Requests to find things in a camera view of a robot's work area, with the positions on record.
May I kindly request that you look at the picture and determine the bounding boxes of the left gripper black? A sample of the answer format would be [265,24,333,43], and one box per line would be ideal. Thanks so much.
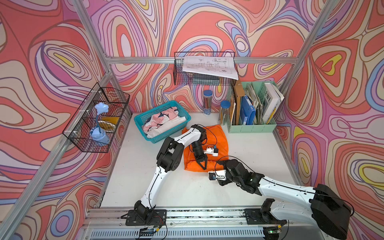
[190,142,208,170]

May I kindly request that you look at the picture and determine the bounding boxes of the orange shorts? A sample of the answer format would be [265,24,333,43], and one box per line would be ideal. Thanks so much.
[184,125,229,172]

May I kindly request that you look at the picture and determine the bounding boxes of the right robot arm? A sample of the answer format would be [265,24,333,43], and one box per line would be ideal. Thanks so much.
[209,159,355,240]

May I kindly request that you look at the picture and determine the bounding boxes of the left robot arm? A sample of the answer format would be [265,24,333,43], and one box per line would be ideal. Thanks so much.
[134,125,208,223]

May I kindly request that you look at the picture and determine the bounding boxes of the yellow roll in basket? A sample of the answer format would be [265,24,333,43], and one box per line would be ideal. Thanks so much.
[98,117,119,133]

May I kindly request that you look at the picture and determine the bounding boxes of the short clear tube blue lid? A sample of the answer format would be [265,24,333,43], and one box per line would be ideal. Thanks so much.
[219,100,231,126]

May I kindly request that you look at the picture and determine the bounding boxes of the pink white folded clothes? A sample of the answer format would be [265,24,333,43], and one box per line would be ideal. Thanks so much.
[142,107,187,139]

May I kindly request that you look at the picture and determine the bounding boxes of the teal plastic basket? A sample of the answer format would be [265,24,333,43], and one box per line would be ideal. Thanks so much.
[134,101,191,143]

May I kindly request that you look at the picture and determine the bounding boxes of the blue folder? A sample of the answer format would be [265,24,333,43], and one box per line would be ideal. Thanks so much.
[240,96,256,125]

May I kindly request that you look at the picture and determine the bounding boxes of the green desk organizer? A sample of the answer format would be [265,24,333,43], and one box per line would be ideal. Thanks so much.
[225,81,277,134]

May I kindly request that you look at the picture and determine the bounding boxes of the tall clear tube blue lid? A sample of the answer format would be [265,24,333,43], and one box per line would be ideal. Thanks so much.
[203,90,213,116]

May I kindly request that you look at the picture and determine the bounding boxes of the brown cardboard folder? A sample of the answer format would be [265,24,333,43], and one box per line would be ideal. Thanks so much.
[233,80,246,126]

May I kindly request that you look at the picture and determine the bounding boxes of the white book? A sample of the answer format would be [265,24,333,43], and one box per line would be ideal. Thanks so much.
[262,83,285,124]

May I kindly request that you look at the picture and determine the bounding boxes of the white printed paper sheet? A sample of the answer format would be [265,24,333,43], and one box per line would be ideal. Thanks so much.
[182,56,239,81]

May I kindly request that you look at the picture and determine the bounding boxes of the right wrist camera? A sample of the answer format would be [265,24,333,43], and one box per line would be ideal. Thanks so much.
[208,170,227,181]

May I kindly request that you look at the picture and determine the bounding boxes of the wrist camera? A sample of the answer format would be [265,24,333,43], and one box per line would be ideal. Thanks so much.
[204,146,219,157]
[208,170,227,181]

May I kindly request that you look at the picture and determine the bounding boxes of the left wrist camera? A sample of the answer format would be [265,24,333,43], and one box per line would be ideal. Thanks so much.
[204,146,219,157]

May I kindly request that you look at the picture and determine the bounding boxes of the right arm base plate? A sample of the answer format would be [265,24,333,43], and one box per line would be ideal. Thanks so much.
[243,208,288,226]

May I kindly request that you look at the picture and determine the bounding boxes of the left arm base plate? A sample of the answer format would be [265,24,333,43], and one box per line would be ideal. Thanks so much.
[121,209,167,227]

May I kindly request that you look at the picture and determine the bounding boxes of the aluminium rail front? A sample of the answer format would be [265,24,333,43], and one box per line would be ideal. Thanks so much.
[83,205,328,229]

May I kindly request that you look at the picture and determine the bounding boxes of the black wire basket back wall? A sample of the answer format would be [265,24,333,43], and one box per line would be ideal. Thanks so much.
[173,50,239,86]

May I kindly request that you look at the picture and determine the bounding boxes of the black wire basket wall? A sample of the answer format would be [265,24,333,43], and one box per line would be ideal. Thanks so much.
[63,83,130,153]
[173,50,239,86]

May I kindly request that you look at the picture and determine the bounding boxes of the black wire basket left wall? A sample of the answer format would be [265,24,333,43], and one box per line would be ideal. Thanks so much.
[63,83,130,153]

